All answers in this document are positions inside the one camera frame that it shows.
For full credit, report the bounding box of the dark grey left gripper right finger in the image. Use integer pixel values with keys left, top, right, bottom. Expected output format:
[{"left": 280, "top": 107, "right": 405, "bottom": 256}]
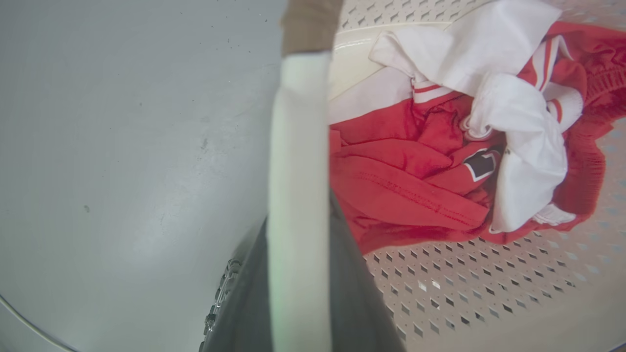
[{"left": 329, "top": 190, "right": 407, "bottom": 352}]

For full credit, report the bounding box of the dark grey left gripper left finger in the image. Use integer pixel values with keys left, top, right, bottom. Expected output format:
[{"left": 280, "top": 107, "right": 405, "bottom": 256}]
[{"left": 198, "top": 218, "right": 271, "bottom": 352}]

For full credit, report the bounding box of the white perforated plastic laundry basket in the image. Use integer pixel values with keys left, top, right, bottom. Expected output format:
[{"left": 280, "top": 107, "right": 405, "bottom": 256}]
[{"left": 267, "top": 0, "right": 626, "bottom": 352}]

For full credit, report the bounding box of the red garment with white stripes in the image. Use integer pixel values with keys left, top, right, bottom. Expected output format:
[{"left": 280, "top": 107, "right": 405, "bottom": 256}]
[{"left": 329, "top": 22, "right": 626, "bottom": 256}]

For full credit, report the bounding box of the brown basket handle grip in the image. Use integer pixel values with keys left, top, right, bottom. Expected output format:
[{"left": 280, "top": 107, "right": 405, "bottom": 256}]
[{"left": 280, "top": 0, "right": 344, "bottom": 56}]

